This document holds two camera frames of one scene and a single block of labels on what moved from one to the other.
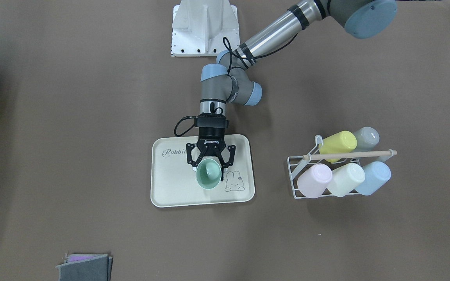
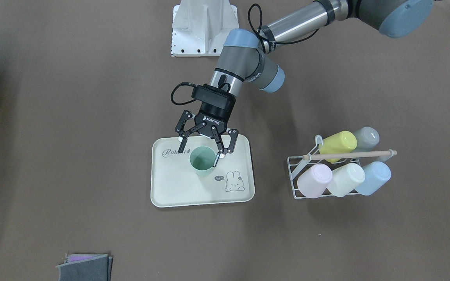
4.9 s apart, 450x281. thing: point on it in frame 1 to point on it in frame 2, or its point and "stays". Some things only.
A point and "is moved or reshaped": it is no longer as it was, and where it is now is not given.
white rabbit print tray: x=174 y=183 stays
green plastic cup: x=208 y=173 is moved or reshaped
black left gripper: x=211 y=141 to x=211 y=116
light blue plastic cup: x=377 y=174 stays
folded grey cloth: x=86 y=267 stays
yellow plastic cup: x=343 y=142 stays
